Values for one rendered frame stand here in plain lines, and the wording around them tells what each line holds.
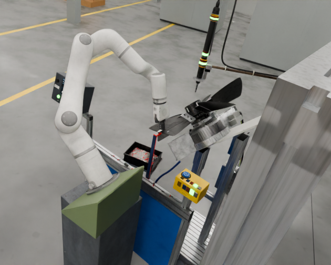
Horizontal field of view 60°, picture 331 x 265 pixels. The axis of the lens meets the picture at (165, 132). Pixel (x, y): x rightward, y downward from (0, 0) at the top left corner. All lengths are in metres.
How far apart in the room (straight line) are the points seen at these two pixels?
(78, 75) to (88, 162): 0.43
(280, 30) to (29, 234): 6.21
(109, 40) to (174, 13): 7.71
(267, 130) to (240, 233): 0.09
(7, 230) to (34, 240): 0.24
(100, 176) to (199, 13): 7.89
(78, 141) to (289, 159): 1.32
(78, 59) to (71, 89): 0.15
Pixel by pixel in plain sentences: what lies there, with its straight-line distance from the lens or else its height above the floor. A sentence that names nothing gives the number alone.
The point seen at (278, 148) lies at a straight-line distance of 0.17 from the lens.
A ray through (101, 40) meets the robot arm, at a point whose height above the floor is 1.61.
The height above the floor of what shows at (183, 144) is 1.01.
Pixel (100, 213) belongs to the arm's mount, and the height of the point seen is 1.09.
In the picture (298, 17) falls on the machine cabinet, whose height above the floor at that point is 1.21.
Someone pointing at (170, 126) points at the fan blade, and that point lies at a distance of 1.76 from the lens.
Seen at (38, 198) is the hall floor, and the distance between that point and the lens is 2.88.
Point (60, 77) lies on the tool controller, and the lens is 2.03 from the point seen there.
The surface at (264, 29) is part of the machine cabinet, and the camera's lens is 7.18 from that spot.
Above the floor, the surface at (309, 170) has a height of 2.01.
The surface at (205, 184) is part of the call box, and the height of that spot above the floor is 1.07.
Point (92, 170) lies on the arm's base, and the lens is 1.45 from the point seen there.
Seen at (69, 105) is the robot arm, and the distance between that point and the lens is 1.42.
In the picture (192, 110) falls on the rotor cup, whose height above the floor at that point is 1.21.
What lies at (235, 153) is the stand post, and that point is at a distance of 1.91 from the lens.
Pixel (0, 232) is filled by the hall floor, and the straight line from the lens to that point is 2.70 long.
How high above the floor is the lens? 2.10
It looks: 33 degrees down
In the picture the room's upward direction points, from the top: 12 degrees clockwise
